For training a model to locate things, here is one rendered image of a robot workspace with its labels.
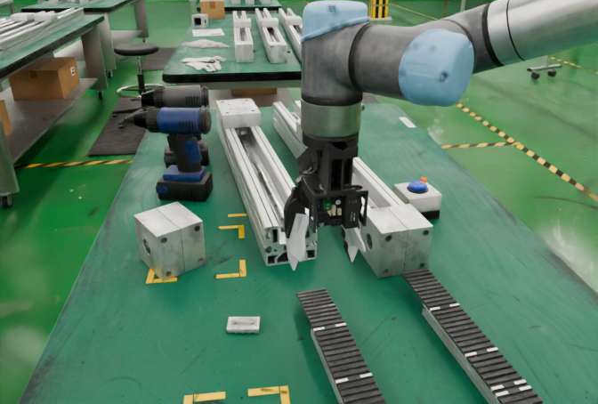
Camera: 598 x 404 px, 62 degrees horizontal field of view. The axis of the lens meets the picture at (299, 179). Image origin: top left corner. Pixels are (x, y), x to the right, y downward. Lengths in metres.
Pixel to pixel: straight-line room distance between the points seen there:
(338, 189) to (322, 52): 0.16
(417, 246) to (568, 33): 0.48
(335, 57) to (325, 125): 0.08
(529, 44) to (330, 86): 0.22
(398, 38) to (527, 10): 0.15
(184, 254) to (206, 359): 0.23
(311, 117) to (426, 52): 0.16
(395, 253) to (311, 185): 0.33
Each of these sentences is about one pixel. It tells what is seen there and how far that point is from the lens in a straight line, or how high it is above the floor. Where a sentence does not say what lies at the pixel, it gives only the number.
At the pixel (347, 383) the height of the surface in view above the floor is 0.81.
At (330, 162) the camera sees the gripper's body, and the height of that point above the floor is 1.10.
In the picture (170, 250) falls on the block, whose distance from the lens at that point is 0.92.
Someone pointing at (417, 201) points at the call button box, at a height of 0.83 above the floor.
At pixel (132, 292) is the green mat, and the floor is 0.78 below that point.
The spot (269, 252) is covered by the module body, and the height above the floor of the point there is 0.81.
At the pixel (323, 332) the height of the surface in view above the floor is 0.81.
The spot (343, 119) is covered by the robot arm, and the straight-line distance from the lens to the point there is 0.59.
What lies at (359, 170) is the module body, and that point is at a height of 0.86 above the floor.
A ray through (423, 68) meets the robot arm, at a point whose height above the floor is 1.22.
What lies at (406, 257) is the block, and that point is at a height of 0.82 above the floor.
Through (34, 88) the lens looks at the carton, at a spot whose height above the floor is 0.32.
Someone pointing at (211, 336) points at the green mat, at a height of 0.78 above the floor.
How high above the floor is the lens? 1.32
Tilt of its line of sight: 25 degrees down
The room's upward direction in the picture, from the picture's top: straight up
